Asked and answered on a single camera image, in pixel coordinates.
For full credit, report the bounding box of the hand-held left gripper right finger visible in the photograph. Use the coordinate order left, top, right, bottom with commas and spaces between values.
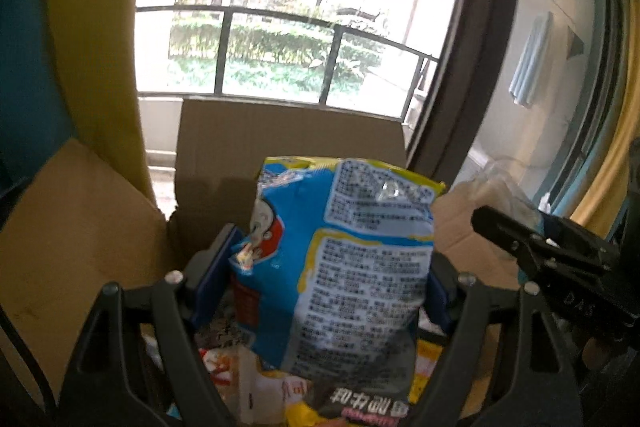
422, 252, 583, 427

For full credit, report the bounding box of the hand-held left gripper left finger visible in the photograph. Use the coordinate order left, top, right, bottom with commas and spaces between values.
59, 222, 241, 427

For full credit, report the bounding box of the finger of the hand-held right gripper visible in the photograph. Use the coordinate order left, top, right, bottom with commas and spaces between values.
471, 205, 640, 343

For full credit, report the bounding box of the blue snack packet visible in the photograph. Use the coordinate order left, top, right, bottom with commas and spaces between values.
229, 157, 447, 380

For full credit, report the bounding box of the cardboard box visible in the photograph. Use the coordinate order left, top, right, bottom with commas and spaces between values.
0, 98, 526, 427

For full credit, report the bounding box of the red white snack packet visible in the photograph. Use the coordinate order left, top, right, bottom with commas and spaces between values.
200, 347, 241, 388

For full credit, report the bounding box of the yellow curtain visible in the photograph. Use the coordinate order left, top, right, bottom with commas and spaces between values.
47, 0, 173, 202
570, 0, 640, 228

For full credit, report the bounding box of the pale hanging towel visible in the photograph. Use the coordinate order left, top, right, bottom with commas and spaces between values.
509, 12, 553, 110

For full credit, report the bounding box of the black balcony railing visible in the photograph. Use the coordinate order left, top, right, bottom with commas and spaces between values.
135, 4, 441, 118

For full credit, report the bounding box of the teal curtain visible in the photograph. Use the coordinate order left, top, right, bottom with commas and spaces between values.
0, 0, 76, 188

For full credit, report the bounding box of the dark window frame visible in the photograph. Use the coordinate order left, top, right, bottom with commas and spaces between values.
400, 0, 526, 188

